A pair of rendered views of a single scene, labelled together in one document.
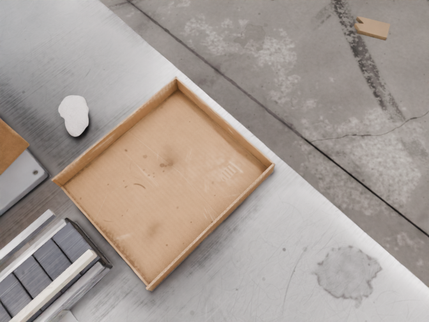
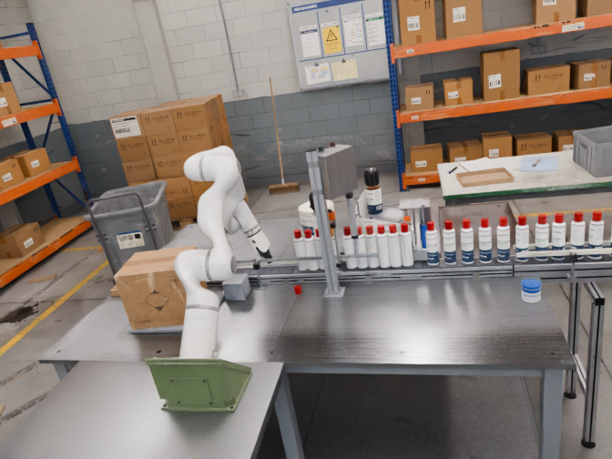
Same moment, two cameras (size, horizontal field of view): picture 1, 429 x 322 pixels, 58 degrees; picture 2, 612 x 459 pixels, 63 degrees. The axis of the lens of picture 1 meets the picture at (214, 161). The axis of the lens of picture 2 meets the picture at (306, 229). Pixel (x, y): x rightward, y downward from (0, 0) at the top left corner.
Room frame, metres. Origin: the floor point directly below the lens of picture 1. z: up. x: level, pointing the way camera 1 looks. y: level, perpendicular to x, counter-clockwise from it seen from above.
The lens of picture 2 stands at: (0.86, 2.60, 1.96)
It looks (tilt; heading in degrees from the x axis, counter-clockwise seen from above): 22 degrees down; 236
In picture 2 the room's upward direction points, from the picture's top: 10 degrees counter-clockwise
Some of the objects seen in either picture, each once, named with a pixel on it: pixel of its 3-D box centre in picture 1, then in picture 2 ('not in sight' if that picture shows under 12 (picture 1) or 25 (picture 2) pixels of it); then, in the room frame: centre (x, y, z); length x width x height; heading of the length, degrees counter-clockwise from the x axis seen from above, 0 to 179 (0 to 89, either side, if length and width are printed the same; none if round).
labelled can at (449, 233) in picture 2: not in sight; (449, 242); (-0.76, 1.29, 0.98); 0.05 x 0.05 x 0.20
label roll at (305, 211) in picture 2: not in sight; (317, 218); (-0.68, 0.43, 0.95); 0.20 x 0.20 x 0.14
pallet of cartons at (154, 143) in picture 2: not in sight; (182, 163); (-1.33, -3.07, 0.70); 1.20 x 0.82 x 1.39; 138
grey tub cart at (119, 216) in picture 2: not in sight; (137, 229); (-0.29, -1.91, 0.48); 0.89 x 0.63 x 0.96; 61
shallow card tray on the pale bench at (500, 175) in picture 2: not in sight; (484, 177); (-2.00, 0.61, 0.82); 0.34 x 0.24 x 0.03; 138
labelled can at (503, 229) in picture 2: not in sight; (503, 239); (-0.90, 1.46, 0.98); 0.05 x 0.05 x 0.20
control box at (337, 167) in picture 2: not in sight; (333, 171); (-0.40, 0.99, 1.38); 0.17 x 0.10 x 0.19; 5
